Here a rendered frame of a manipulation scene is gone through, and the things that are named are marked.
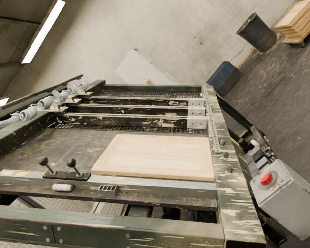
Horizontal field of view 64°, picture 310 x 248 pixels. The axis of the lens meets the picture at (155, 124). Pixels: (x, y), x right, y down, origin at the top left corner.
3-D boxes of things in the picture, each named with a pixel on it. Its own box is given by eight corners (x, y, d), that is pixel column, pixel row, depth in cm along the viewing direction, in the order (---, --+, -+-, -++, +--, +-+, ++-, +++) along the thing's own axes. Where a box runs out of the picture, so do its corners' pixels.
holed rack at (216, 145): (221, 153, 123) (221, 151, 123) (214, 152, 124) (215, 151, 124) (205, 84, 276) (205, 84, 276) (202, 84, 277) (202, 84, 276)
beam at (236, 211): (263, 271, 75) (268, 243, 71) (222, 266, 77) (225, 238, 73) (211, 94, 279) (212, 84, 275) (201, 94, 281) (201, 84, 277)
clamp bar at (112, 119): (206, 130, 164) (208, 94, 156) (39, 124, 181) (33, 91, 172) (205, 125, 174) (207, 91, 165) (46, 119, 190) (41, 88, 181)
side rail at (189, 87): (201, 96, 273) (201, 86, 269) (104, 94, 288) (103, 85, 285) (201, 94, 281) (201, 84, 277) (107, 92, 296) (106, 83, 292)
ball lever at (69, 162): (83, 180, 106) (73, 164, 95) (75, 180, 106) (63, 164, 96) (86, 172, 108) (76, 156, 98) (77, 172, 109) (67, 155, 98)
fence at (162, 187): (216, 199, 98) (217, 190, 97) (-2, 182, 111) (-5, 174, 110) (215, 191, 103) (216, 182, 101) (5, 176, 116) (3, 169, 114)
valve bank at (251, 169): (324, 208, 93) (278, 170, 90) (293, 229, 98) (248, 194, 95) (280, 149, 139) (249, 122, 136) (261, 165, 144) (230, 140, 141)
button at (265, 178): (277, 181, 69) (271, 176, 68) (265, 190, 70) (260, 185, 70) (272, 173, 72) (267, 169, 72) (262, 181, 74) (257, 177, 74)
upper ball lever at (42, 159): (57, 179, 107) (44, 163, 97) (48, 178, 108) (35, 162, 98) (60, 171, 110) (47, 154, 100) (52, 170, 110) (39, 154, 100)
